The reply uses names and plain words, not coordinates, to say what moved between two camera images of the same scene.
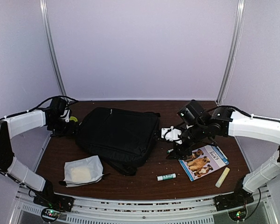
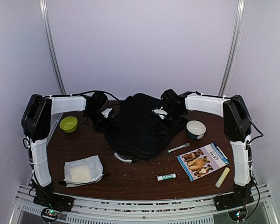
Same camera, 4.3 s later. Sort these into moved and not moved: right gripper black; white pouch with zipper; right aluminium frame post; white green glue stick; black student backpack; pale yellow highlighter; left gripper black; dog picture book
Moved: left gripper black; black student backpack; right gripper black
Not moved: right aluminium frame post; white pouch with zipper; white green glue stick; dog picture book; pale yellow highlighter
